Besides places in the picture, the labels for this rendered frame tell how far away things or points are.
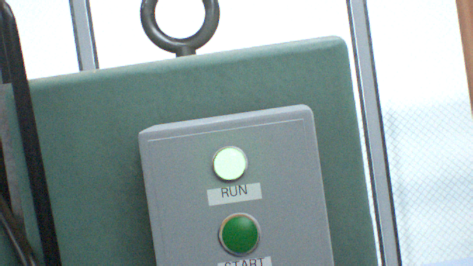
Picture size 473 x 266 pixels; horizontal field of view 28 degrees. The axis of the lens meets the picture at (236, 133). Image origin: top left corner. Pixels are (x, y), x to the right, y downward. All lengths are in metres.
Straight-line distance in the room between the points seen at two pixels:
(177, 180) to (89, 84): 0.10
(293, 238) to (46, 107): 0.18
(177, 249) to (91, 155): 0.10
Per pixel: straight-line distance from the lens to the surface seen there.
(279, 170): 0.53
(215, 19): 0.69
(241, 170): 0.52
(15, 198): 0.65
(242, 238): 0.53
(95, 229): 0.60
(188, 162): 0.53
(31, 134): 0.57
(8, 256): 0.66
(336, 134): 0.59
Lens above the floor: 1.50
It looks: 3 degrees down
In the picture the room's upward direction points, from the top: 8 degrees counter-clockwise
